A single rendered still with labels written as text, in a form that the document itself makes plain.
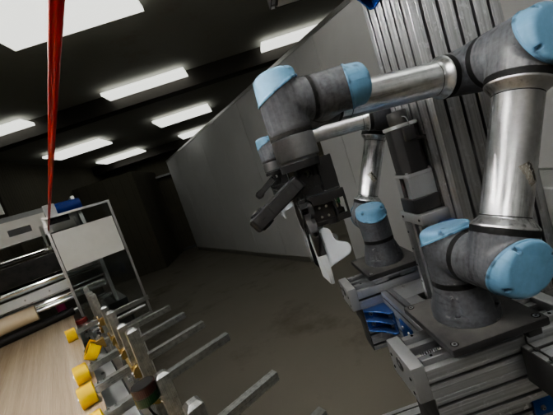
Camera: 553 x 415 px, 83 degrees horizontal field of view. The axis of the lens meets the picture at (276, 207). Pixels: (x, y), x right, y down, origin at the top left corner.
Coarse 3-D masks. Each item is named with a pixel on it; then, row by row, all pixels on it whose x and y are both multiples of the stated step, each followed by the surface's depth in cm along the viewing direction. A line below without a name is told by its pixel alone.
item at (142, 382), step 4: (148, 376) 82; (140, 380) 81; (144, 380) 81; (148, 380) 80; (136, 384) 80; (140, 384) 80; (144, 384) 79; (148, 384) 78; (132, 388) 79; (136, 388) 78; (140, 388) 78; (144, 388) 77; (132, 392) 77; (148, 396) 78; (160, 396) 80; (140, 400) 77; (160, 400) 83; (164, 404) 81; (148, 408) 80; (152, 412) 80
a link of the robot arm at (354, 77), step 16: (352, 64) 52; (320, 80) 50; (336, 80) 50; (352, 80) 51; (368, 80) 52; (320, 96) 50; (336, 96) 51; (352, 96) 52; (368, 96) 53; (320, 112) 52; (336, 112) 54
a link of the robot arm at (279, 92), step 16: (256, 80) 50; (272, 80) 49; (288, 80) 49; (304, 80) 50; (256, 96) 52; (272, 96) 49; (288, 96) 49; (304, 96) 49; (272, 112) 50; (288, 112) 49; (304, 112) 50; (272, 128) 51; (288, 128) 49; (304, 128) 50
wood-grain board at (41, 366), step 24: (48, 336) 226; (0, 360) 207; (24, 360) 192; (48, 360) 178; (72, 360) 166; (0, 384) 166; (24, 384) 156; (48, 384) 147; (72, 384) 139; (0, 408) 138; (24, 408) 131; (48, 408) 125; (72, 408) 119; (96, 408) 113
